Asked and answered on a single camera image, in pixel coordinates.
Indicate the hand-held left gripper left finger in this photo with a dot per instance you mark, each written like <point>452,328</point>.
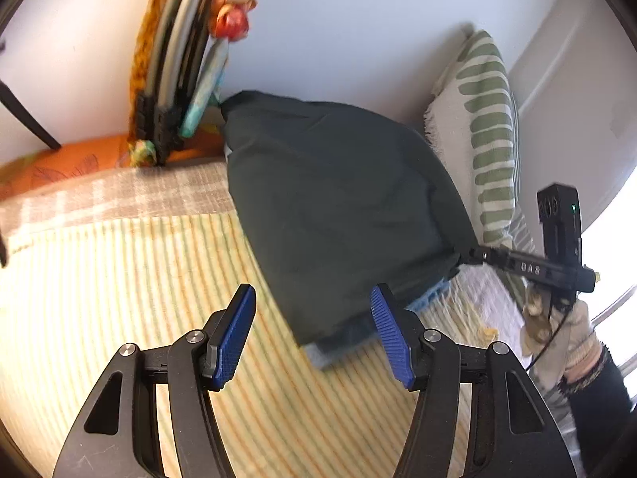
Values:
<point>234,338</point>

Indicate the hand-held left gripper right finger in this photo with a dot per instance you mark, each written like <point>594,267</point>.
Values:
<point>393,338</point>

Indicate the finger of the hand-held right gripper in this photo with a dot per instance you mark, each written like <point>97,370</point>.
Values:
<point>485,256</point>

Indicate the dark green pants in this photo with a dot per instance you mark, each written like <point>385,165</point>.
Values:
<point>338,199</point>

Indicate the person's right forearm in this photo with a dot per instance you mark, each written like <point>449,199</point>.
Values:
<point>597,408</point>

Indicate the person's right hand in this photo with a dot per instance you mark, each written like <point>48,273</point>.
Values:
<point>567,338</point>

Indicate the white fringed cloth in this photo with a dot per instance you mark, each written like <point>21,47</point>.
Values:
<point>487,294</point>

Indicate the folded blue jeans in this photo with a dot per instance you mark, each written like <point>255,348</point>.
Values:
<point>338,351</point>

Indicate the yellow striped blanket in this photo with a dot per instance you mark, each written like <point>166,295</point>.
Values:
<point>124,284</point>

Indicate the green striped fringed pillow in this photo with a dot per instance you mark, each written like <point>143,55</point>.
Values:
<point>490,124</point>

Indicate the pink checked bedspread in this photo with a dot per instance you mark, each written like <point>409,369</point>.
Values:
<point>149,194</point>

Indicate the folded black metal rack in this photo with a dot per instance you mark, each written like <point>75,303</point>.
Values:
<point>164,109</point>

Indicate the orange patterned bedsheet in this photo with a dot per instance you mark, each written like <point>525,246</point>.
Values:
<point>59,164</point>

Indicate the colourful cloth garland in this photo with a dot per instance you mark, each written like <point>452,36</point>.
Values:
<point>209,84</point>

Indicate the black tripod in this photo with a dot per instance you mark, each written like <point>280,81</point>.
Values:
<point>30,117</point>

